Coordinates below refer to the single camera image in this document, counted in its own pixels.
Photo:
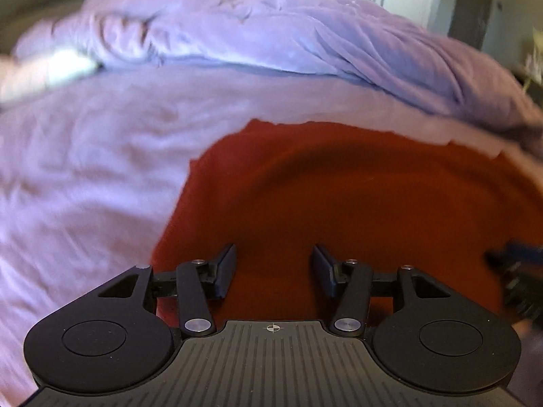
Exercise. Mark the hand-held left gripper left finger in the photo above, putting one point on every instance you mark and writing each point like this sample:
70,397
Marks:
225,272

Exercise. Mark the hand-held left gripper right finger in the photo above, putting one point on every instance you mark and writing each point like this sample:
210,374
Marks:
323,272

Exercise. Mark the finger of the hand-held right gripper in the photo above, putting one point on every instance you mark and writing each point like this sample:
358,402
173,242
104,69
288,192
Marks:
515,254

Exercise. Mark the red knit cardigan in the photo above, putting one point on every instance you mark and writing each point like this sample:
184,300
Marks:
339,203

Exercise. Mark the pink plush bed blanket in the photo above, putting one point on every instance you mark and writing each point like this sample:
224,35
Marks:
85,169

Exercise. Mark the wrapped flower bouquet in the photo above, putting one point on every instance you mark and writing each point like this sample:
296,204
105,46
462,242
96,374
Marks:
535,59

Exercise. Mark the lavender crumpled duvet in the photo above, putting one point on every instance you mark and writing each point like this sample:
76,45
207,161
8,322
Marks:
297,38

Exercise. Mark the white pillow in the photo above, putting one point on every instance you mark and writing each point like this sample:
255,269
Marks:
42,74

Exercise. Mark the dark door frame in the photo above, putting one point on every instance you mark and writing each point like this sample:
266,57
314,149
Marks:
477,0

